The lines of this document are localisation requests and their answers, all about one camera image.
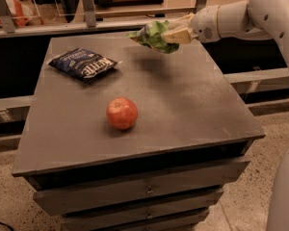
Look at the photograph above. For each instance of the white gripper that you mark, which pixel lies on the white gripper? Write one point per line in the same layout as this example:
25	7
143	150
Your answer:
204	25

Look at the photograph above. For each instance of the green rice chip bag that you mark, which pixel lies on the green rice chip bag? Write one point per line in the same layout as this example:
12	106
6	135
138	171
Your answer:
151	36

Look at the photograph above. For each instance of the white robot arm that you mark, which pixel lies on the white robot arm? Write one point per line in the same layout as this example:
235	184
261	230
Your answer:
249	19

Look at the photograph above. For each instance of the blue Kettle chip bag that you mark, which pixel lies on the blue Kettle chip bag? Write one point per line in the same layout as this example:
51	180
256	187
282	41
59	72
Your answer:
82	64

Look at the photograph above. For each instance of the orange white plastic bag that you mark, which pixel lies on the orange white plastic bag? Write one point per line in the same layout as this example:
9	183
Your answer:
23	15

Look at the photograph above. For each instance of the grey metal railing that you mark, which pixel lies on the grey metal railing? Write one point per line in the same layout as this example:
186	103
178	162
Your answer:
72	17

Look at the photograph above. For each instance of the grey drawer cabinet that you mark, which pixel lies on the grey drawer cabinet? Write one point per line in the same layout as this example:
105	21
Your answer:
190	139

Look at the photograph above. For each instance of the red apple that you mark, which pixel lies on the red apple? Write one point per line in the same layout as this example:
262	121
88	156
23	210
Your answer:
122	113

